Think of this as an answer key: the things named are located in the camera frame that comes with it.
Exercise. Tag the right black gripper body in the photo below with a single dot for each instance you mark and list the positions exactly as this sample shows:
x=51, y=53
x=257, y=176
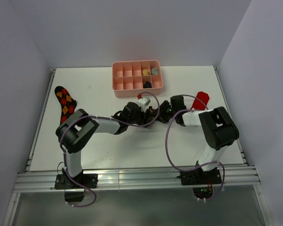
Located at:
x=166, y=112

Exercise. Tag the brown yellow argyle sock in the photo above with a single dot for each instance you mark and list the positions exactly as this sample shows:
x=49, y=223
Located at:
x=154, y=112

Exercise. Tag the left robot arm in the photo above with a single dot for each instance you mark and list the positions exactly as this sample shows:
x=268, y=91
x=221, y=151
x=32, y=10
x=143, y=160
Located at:
x=74, y=133

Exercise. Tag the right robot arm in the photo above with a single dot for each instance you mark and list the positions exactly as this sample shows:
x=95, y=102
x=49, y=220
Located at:
x=218, y=128

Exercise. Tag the red christmas sock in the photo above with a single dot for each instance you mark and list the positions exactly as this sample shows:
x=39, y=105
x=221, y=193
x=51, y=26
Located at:
x=199, y=101

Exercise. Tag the dark navy rolled sock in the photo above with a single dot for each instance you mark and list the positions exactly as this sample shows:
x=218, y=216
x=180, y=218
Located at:
x=147, y=85

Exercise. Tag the pink divided organizer box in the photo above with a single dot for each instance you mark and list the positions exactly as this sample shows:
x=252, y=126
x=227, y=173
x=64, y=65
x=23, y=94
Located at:
x=127, y=79

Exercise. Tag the grey rolled sock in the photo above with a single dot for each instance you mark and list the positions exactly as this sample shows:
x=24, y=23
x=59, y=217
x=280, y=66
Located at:
x=154, y=71

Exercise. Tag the yellow rolled sock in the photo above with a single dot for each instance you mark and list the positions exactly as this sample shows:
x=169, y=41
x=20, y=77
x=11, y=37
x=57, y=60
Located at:
x=145, y=72

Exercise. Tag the red orange argyle sock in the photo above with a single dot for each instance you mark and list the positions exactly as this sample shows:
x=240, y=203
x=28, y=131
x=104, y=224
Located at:
x=67, y=103

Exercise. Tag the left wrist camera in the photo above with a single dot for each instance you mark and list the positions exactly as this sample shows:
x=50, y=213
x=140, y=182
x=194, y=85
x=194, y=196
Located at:
x=142, y=102

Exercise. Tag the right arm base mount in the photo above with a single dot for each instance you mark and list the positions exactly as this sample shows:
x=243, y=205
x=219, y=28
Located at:
x=199, y=177

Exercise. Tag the aluminium front rail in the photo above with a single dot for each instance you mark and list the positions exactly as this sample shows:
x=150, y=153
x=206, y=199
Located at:
x=128, y=179

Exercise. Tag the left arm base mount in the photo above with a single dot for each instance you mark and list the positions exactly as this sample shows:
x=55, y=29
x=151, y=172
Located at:
x=73, y=192

